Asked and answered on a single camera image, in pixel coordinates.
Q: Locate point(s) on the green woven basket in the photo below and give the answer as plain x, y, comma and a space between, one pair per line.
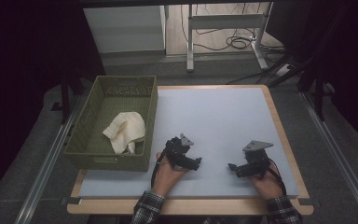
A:
118, 102

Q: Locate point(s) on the black tripod stand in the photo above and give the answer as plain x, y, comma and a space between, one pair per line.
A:
318, 93

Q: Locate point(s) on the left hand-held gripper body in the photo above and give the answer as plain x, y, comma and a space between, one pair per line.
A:
176, 148

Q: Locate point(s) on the white power strip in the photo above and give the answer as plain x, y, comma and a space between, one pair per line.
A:
282, 70

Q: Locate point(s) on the black metal stand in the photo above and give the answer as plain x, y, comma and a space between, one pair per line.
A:
65, 99

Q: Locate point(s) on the person's right hand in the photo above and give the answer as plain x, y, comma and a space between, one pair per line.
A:
268, 186

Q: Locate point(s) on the white metal desk frame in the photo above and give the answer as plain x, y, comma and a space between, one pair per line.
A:
227, 21

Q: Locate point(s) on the white cabinet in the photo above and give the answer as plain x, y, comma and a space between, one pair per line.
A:
124, 29

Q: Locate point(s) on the black tape strip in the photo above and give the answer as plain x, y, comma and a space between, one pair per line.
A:
70, 200
310, 202

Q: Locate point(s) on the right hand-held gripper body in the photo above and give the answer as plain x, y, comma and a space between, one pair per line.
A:
256, 161

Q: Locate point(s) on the person's left hand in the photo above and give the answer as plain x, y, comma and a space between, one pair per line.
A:
164, 177

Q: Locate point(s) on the cream printed cloth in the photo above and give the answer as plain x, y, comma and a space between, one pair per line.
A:
124, 129

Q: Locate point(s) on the light blue table mat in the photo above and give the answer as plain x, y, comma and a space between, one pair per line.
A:
217, 118

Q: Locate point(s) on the aluminium floor rail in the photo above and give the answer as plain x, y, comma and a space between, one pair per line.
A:
43, 174
338, 155

